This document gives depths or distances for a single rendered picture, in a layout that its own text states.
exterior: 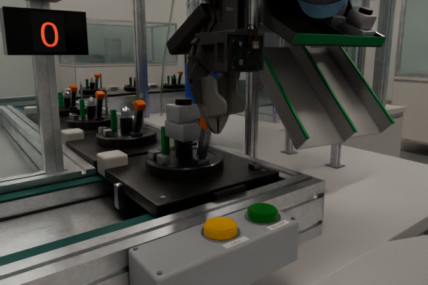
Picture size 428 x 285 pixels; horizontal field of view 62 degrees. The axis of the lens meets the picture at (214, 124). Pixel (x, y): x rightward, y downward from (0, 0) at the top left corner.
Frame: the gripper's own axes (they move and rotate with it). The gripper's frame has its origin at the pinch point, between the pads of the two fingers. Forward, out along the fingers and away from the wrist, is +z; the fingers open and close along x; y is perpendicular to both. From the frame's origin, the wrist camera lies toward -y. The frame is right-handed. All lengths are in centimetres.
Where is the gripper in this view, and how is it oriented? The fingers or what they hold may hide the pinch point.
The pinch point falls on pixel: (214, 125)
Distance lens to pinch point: 55.9
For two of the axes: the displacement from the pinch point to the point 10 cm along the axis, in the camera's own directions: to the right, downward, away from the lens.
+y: 6.0, 1.5, -7.8
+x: 8.0, -1.2, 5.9
